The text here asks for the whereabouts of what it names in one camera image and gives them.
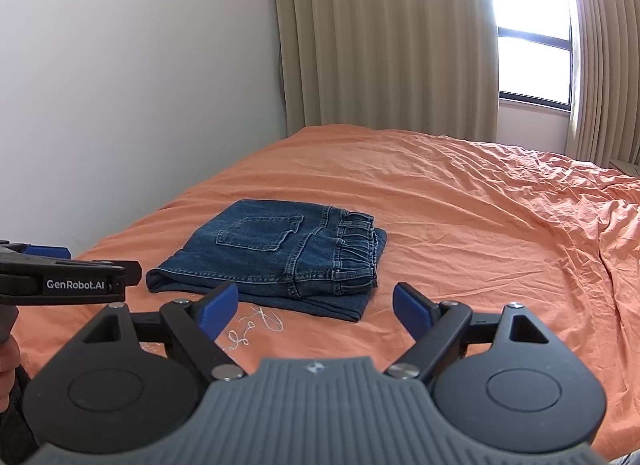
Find narrow beige pleated curtain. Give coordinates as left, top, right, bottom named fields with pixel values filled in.
left=559, top=0, right=640, bottom=167

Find person's left hand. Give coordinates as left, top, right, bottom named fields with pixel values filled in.
left=0, top=331, right=22, bottom=377

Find orange bed sheet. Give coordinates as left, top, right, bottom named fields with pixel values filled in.
left=14, top=124, right=640, bottom=465

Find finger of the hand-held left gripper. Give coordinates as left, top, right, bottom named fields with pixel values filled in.
left=0, top=241, right=72, bottom=267
left=70, top=259, right=142, bottom=290

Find blue denim pants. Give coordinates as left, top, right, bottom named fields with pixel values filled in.
left=145, top=198, right=389, bottom=324

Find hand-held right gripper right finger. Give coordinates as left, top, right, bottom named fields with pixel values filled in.
left=384, top=282, right=552, bottom=382

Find wide beige pleated curtain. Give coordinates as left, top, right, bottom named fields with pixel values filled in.
left=270, top=0, right=501, bottom=142

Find person's left forearm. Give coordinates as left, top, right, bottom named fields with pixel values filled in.
left=0, top=367, right=40, bottom=457

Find black framed window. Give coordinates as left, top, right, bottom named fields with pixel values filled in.
left=487, top=0, right=574, bottom=112

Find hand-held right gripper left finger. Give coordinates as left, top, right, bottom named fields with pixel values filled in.
left=81, top=281, right=247, bottom=382

